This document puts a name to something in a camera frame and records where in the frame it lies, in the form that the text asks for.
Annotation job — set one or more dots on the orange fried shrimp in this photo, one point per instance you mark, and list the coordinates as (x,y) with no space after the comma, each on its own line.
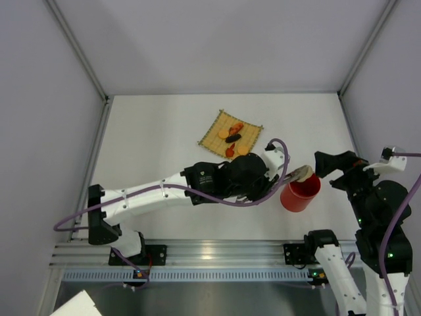
(235,128)

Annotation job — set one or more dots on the white box corner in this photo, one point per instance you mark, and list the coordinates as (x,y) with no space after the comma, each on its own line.
(80,305)

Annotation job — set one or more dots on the slotted grey cable duct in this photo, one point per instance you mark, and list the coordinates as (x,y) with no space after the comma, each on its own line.
(188,275)

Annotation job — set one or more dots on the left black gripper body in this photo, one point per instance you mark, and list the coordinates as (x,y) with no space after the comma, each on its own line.
(274,182)

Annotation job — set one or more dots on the aluminium mounting rail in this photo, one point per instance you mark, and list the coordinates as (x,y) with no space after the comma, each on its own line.
(181,254)

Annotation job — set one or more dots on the white rice ball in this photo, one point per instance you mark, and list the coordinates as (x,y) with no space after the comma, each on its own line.
(305,173)

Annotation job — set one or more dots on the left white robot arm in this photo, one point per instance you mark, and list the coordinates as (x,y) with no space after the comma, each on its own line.
(110,209)

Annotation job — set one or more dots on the right aluminium frame post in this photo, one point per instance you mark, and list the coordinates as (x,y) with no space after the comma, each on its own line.
(368,45)

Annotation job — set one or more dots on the yellow round slice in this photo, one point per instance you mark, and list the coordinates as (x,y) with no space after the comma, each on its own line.
(223,133)
(243,150)

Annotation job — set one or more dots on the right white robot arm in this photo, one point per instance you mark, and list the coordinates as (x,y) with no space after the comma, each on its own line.
(380,207)

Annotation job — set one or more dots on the red cylindrical lunch container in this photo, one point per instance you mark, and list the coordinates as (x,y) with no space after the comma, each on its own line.
(296,196)

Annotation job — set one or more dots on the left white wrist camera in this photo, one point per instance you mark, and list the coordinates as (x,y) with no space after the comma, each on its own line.
(275,158)

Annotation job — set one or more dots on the black seaweed roll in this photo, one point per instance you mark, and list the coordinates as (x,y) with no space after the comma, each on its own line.
(233,138)

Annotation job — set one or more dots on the aluminium frame post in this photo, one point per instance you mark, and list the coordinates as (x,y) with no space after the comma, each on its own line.
(58,16)
(368,45)

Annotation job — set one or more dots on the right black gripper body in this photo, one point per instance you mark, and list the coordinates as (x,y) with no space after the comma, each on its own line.
(344,166)

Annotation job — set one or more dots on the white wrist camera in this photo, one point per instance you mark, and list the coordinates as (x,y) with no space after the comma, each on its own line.
(275,158)
(389,162)

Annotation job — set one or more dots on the stainless steel tongs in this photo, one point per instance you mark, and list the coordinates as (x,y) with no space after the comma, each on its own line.
(291,177)

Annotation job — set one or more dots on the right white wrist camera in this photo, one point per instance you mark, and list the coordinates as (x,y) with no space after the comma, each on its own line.
(389,162)

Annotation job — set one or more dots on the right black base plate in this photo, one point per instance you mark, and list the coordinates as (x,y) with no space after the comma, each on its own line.
(299,254)

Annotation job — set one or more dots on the left aluminium frame post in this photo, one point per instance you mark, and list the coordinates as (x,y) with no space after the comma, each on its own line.
(58,16)

